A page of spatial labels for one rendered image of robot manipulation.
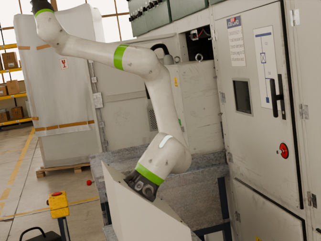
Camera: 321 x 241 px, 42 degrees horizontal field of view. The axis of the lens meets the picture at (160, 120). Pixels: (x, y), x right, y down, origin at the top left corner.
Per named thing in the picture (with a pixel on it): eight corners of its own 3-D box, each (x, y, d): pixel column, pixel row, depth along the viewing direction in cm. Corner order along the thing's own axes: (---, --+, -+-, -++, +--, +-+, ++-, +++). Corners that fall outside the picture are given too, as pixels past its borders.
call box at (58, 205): (51, 219, 191) (47, 198, 189) (52, 213, 199) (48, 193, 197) (69, 215, 193) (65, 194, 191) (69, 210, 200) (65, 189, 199)
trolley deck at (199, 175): (100, 203, 207) (98, 191, 206) (91, 173, 266) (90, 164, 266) (229, 175, 221) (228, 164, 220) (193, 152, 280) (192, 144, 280)
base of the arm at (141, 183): (159, 210, 149) (168, 196, 150) (124, 187, 148) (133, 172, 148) (152, 196, 175) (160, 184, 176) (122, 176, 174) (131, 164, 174)
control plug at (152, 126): (149, 132, 259) (145, 104, 256) (148, 130, 264) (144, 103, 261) (162, 129, 261) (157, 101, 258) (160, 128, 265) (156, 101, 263)
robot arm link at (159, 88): (197, 171, 185) (170, 66, 204) (188, 164, 171) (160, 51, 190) (170, 180, 188) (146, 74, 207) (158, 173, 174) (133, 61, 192)
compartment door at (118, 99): (101, 154, 292) (83, 47, 280) (193, 142, 288) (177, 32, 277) (100, 157, 285) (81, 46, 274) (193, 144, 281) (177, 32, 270)
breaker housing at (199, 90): (190, 157, 221) (177, 64, 213) (166, 141, 269) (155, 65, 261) (278, 139, 232) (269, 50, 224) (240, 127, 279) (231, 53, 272)
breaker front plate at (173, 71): (188, 157, 221) (175, 66, 214) (165, 142, 268) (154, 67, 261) (190, 157, 221) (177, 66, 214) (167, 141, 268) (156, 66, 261)
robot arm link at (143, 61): (157, 83, 185) (166, 58, 188) (147, 72, 174) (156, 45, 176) (121, 74, 192) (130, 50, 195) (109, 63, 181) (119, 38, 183)
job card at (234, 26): (245, 67, 173) (239, 14, 170) (230, 67, 187) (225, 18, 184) (246, 66, 173) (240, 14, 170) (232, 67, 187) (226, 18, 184)
